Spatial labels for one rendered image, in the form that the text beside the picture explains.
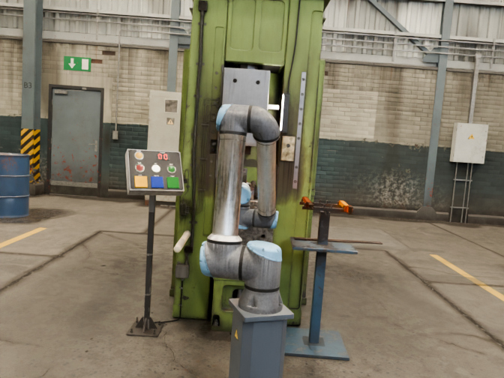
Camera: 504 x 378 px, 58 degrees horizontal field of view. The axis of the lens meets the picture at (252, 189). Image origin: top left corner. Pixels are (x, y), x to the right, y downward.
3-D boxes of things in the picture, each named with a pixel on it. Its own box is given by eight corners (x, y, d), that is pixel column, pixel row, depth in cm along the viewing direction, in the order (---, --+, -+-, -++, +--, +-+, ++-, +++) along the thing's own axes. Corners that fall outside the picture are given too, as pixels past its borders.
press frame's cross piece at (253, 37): (284, 65, 306) (290, -7, 301) (224, 61, 305) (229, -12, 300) (280, 75, 350) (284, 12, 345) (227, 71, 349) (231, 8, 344)
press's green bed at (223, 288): (265, 336, 305) (269, 268, 300) (209, 332, 305) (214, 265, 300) (262, 306, 360) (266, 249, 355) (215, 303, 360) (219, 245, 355)
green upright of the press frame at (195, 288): (208, 320, 324) (229, -12, 300) (172, 318, 324) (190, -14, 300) (212, 299, 368) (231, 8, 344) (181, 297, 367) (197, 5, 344)
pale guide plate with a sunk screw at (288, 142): (293, 161, 311) (295, 136, 309) (280, 160, 311) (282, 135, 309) (293, 161, 313) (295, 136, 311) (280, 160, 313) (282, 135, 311)
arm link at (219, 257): (237, 284, 186) (251, 102, 184) (196, 279, 188) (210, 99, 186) (243, 277, 201) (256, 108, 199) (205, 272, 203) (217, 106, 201)
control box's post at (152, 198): (148, 331, 300) (156, 169, 289) (142, 331, 300) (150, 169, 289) (149, 328, 303) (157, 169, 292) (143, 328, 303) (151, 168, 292)
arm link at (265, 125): (281, 102, 190) (279, 219, 233) (252, 100, 192) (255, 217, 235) (278, 115, 182) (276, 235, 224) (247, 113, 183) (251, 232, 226)
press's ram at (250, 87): (278, 133, 297) (283, 71, 293) (220, 129, 296) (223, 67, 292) (274, 134, 339) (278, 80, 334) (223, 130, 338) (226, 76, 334)
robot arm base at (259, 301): (289, 313, 188) (292, 289, 187) (247, 316, 181) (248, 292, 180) (272, 297, 206) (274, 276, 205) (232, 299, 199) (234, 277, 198)
